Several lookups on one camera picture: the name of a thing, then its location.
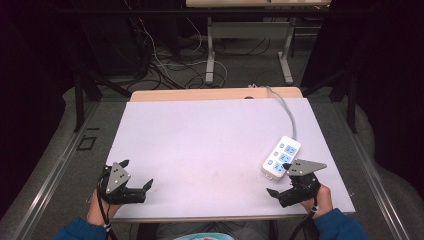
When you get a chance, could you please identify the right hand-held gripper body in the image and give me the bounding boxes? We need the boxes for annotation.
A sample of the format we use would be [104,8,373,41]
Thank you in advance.
[278,158,328,209]

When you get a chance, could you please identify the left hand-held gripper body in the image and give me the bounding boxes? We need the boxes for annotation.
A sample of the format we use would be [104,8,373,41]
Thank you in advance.
[97,161,148,205]

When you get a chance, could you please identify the white power strip blue sockets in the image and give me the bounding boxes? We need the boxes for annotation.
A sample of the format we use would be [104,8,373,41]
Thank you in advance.
[261,135,302,182]

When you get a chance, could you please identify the person's right hand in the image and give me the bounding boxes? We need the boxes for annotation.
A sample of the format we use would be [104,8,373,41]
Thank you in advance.
[299,184,334,220]

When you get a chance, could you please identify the person's left hand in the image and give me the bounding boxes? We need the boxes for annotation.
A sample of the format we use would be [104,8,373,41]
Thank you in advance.
[87,189,122,227]

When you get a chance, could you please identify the white table mat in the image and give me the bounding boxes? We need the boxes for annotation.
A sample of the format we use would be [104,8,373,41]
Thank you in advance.
[105,97,356,221]

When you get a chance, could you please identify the person's lap in grey clothing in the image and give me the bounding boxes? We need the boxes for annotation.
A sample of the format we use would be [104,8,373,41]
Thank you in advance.
[155,220,272,240]

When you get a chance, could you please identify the black metal stand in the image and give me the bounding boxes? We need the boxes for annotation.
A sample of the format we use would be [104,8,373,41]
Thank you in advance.
[301,64,360,135]
[73,64,133,133]

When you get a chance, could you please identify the white desk with metal legs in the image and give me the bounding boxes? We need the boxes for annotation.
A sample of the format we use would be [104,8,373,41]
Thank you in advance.
[185,0,333,86]

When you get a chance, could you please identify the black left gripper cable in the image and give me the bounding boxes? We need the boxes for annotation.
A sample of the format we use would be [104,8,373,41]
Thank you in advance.
[96,178,118,240]

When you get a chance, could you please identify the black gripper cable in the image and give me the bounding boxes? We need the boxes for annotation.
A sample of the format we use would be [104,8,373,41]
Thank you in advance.
[288,198,318,240]
[96,178,118,240]

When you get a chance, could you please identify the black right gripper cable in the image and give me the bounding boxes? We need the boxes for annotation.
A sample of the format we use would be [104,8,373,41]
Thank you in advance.
[288,198,318,240]

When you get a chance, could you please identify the grey power strip cable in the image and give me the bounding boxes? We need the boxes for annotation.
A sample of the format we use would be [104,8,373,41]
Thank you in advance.
[265,85,298,141]

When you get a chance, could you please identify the metal floor rail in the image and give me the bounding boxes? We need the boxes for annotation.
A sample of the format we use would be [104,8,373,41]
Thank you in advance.
[333,101,413,240]
[11,101,102,240]

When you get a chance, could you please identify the tangle of floor cables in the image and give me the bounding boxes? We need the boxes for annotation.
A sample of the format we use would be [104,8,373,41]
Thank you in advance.
[124,16,273,90]

